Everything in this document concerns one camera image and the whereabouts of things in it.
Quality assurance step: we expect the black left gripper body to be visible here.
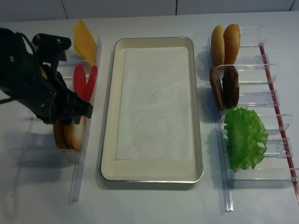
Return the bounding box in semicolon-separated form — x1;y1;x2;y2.
16;63;77;125

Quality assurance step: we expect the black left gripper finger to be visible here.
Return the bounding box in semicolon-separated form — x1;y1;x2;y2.
67;90;93;119
71;115;81;124

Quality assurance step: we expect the toasted bread slice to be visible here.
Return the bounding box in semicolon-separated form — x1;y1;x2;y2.
53;122;67;149
64;116;86;151

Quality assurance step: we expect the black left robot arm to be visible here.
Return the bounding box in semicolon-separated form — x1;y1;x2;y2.
0;28;93;124

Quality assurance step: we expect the left red tomato slice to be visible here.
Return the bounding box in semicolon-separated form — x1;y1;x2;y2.
72;64;86;100

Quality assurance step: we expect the red tomato slice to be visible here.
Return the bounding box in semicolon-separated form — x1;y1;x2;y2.
84;66;98;102
72;64;86;100

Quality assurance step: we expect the right red tomato slice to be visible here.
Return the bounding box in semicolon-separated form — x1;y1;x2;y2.
84;66;98;102

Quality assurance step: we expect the yellow cheese slice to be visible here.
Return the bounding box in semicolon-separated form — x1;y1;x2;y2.
73;19;97;68

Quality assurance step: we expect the left brown meat patty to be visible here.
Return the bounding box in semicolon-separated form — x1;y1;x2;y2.
209;67;225;111

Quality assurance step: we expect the right dark meat patty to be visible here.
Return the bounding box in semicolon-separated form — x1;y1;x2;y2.
222;66;239;109

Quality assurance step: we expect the green lettuce leaf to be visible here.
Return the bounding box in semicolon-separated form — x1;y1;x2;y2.
224;108;268;171

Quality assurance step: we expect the left clear acrylic rack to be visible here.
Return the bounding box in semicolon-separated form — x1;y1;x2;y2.
10;44;97;196

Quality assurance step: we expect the clear acrylic rack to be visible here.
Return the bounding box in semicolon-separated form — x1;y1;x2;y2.
10;44;97;196
212;27;299;211

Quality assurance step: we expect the white metal tray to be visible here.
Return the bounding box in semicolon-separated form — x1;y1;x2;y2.
100;37;203;183

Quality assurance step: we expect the white paper liner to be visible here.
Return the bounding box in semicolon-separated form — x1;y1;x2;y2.
116;47;193;161

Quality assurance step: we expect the left bun half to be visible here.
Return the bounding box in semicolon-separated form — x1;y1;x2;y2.
211;25;225;67

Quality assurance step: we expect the bun half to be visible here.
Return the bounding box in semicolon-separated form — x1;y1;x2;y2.
223;24;240;64
211;25;225;67

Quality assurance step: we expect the right bun half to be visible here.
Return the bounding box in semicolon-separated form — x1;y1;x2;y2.
223;24;240;64

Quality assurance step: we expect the right clear acrylic rack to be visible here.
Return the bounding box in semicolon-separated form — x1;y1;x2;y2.
212;27;299;211

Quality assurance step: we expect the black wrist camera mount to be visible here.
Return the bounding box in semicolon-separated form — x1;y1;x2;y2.
32;33;71;70

